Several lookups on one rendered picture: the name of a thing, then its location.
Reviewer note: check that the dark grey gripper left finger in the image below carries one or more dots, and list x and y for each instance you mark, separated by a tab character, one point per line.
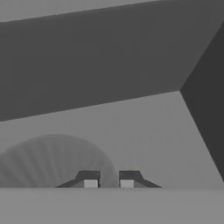
87	176

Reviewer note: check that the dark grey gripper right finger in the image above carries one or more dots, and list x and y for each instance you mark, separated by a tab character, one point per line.
131	176

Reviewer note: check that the translucent glass cup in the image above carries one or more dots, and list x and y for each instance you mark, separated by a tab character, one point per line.
43	163

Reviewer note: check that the grey sink basin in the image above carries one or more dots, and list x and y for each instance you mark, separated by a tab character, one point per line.
110	73

